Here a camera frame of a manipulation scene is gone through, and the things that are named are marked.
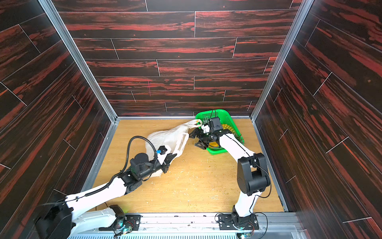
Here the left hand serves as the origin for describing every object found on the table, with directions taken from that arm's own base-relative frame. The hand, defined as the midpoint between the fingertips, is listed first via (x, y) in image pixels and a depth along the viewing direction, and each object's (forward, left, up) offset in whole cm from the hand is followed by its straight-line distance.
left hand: (176, 154), depth 75 cm
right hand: (+15, -8, -7) cm, 19 cm away
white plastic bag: (+16, +2, -7) cm, 17 cm away
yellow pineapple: (+4, -19, +3) cm, 19 cm away
